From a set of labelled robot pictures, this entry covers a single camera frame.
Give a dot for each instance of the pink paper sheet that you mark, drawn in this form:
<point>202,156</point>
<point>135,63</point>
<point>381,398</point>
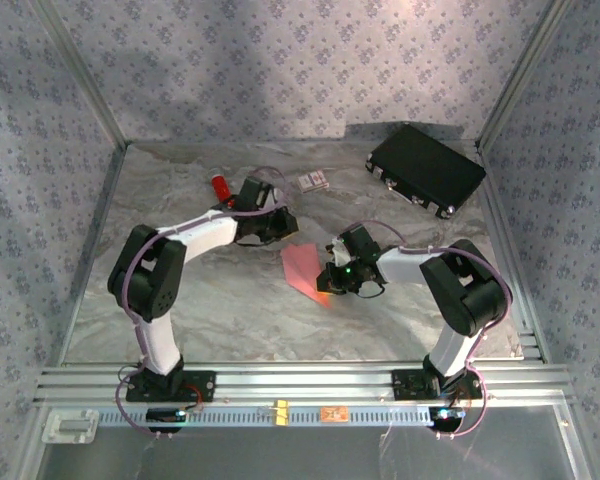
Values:
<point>300,270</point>

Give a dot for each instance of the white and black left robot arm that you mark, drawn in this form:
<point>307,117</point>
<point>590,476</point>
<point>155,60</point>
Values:
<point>145,280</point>

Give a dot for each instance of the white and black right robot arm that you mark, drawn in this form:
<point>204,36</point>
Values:
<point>465,295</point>

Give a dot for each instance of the small playing card box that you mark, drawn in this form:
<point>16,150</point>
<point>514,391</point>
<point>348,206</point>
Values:
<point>312,181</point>

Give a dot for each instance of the red glitter tube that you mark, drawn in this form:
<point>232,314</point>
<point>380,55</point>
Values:
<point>221,187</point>

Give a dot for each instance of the black hard case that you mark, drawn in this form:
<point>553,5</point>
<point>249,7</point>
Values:
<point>425,165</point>

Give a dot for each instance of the orange label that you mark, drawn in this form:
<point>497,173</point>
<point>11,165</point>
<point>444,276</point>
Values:
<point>335,414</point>

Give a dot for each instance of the yellow clip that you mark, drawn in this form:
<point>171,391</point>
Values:
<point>282,412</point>

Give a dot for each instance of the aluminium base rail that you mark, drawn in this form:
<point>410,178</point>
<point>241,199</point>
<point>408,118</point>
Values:
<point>305,382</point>

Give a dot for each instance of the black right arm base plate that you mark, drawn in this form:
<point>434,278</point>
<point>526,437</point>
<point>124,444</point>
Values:
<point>405,385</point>

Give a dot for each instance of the aluminium table side rail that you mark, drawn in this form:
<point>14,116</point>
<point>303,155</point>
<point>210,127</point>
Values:
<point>502,225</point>
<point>92,250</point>

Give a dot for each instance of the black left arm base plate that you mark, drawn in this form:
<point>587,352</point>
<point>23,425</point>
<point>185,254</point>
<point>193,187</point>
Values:
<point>205,385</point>

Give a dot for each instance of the aluminium frame post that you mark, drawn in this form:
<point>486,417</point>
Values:
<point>521,75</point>
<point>84,75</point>

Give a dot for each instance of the white plastic bracket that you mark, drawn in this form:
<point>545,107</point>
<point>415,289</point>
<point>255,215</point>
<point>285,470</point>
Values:
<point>70,426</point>

